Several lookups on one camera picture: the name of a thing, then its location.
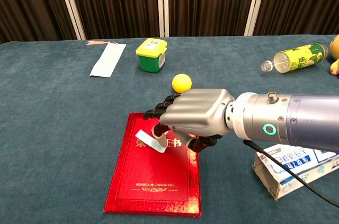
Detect yellow plush chick toy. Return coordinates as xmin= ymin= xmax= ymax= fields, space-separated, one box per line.
xmin=328 ymin=34 xmax=339 ymax=76

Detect small light green strip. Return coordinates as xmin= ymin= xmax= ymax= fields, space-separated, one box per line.
xmin=135 ymin=129 xmax=167 ymax=153

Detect teal felt-covered table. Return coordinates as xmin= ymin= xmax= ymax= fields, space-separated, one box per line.
xmin=0 ymin=34 xmax=339 ymax=224

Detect dark brown curtain panel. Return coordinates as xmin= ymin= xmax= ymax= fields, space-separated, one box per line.
xmin=253 ymin=0 xmax=339 ymax=36
xmin=65 ymin=0 xmax=165 ymax=40
xmin=0 ymin=0 xmax=80 ymax=44
xmin=167 ymin=0 xmax=259 ymax=37

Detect red honour certificate book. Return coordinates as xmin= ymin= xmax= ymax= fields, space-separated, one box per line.
xmin=103 ymin=112 xmax=202 ymax=218

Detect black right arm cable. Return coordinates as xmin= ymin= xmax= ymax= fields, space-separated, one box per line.
xmin=243 ymin=139 xmax=339 ymax=208

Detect yellow ball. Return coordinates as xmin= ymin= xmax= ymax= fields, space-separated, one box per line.
xmin=172 ymin=73 xmax=192 ymax=94

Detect green container with yellow lid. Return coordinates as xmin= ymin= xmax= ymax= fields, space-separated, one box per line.
xmin=135 ymin=38 xmax=168 ymax=73

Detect clear bottle with green label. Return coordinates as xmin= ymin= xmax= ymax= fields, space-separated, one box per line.
xmin=259 ymin=43 xmax=329 ymax=74

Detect right silver and black robot hand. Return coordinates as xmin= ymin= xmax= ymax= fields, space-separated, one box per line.
xmin=144 ymin=88 xmax=236 ymax=153

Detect white partition frame post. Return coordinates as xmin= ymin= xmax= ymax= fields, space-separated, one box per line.
xmin=158 ymin=0 xmax=170 ymax=38
xmin=243 ymin=0 xmax=266 ymax=37
xmin=55 ymin=0 xmax=87 ymax=41

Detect pale blue paper bookmark with tassel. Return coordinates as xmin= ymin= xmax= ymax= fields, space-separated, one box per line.
xmin=86 ymin=40 xmax=127 ymax=78

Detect white and blue toothpaste box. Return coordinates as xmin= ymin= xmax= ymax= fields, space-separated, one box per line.
xmin=252 ymin=143 xmax=339 ymax=201

